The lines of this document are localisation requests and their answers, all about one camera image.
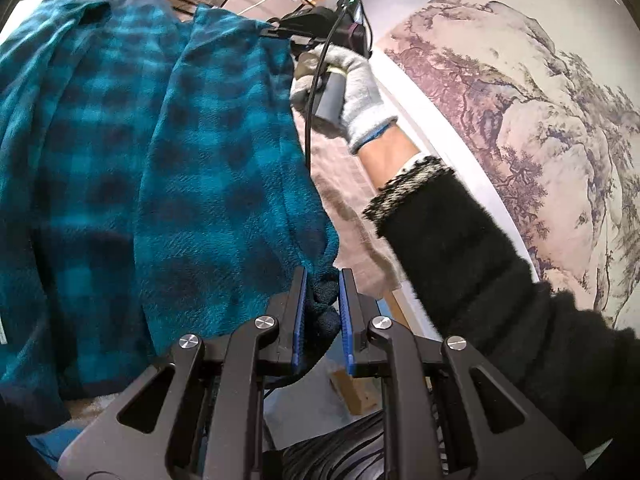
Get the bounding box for teal plaid fleece garment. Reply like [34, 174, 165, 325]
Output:
[1, 0, 340, 434]

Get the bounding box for right hand in white glove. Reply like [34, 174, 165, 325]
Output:
[290, 44, 398, 155]

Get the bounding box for beige checked bed sheet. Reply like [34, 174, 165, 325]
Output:
[310, 130, 405, 299]

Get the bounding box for right forearm in black sleeve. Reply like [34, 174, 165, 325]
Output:
[354, 126, 639, 453]

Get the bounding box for small wooden block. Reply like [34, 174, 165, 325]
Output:
[329, 368, 382, 416]

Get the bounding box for landscape painting wall hanging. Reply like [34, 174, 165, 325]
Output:
[378, 0, 639, 330]

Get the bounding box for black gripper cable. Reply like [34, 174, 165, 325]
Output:
[302, 6, 352, 172]

